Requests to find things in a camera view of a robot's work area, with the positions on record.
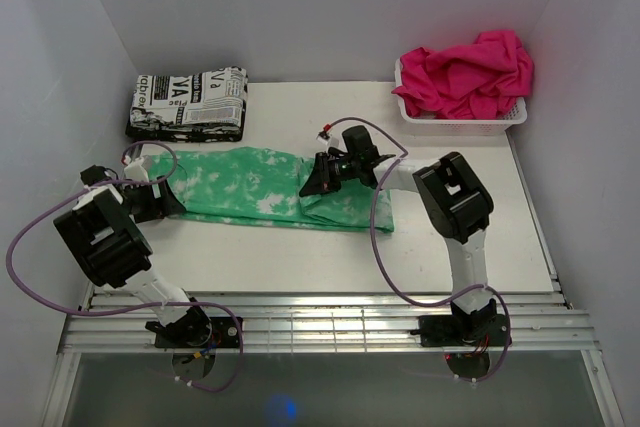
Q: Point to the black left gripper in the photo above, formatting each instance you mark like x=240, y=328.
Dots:
x=165, y=206

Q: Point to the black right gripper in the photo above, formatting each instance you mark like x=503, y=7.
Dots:
x=320, y=180

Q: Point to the green white tie-dye trousers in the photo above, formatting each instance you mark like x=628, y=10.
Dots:
x=259, y=187

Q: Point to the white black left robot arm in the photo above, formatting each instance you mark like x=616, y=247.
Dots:
x=101, y=232

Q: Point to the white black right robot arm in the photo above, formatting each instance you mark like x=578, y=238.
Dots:
x=458, y=207

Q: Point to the newspaper print folded trousers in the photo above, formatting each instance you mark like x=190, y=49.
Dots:
x=204, y=107

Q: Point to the pink crumpled trousers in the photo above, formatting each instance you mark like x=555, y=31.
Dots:
x=478, y=81

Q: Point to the white plastic basket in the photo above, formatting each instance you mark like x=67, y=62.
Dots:
x=431, y=125

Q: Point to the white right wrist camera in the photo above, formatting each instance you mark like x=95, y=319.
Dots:
x=326, y=139

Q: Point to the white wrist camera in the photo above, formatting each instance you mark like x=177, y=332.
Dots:
x=326, y=139
x=136, y=170

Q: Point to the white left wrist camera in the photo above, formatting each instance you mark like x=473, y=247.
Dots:
x=136, y=170

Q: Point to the aluminium rail frame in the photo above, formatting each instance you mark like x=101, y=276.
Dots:
x=333, y=323

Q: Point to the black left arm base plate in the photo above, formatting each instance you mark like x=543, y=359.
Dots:
x=225, y=335

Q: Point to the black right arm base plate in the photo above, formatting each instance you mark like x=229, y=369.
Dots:
x=449, y=331

